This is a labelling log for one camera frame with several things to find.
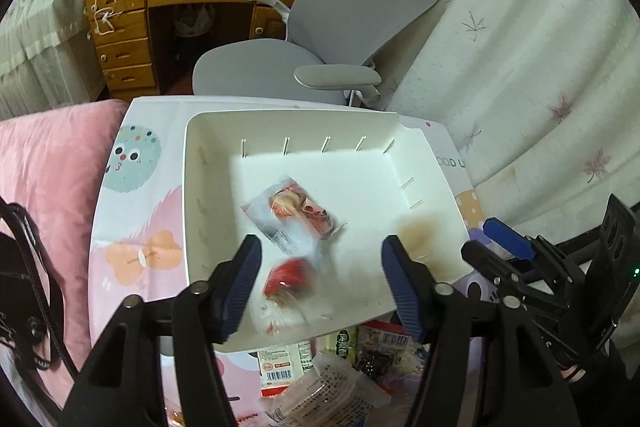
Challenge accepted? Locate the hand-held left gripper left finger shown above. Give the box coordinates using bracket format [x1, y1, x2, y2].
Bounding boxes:
[60, 234, 263, 427]

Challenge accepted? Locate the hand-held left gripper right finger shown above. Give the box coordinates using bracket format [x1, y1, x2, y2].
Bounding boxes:
[381, 234, 583, 427]

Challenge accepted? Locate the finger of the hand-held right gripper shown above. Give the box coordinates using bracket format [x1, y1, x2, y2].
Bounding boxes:
[482, 217, 556, 268]
[460, 239, 531, 303]

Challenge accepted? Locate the red snack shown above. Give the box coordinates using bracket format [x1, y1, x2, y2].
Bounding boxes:
[252, 257, 321, 335]

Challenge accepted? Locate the white red-trim biscuit packet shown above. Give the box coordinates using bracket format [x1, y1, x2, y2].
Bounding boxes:
[256, 341, 316, 400]

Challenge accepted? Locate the white plastic bin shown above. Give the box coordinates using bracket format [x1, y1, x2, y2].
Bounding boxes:
[182, 109, 473, 354]

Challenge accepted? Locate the yellow raisin packet red trim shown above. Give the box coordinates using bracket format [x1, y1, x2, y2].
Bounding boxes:
[325, 322, 426, 380]

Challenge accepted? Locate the clear red-trim nut cluster packet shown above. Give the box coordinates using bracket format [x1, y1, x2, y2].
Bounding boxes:
[240, 177, 348, 255]

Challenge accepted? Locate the cartoon printed mat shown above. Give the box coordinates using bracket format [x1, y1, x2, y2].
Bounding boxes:
[87, 96, 488, 427]

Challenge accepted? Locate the clear packet with black text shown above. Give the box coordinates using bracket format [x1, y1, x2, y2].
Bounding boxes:
[265, 352, 393, 427]

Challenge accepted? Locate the pink blanket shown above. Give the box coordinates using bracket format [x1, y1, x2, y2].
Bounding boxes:
[0, 99, 131, 408]

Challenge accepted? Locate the wooden desk with drawers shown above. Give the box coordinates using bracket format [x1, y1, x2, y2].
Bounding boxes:
[84, 0, 321, 96]

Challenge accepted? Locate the translucent plastic bag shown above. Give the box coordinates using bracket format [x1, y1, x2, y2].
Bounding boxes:
[172, 3, 217, 38]

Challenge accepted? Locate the grey office chair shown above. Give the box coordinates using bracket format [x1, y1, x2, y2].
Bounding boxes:
[192, 0, 453, 110]

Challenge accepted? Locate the white lace curtain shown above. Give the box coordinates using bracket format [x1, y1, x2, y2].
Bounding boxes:
[0, 0, 111, 120]

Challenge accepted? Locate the black strap bag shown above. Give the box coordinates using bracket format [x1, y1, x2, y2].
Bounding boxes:
[0, 199, 81, 408]

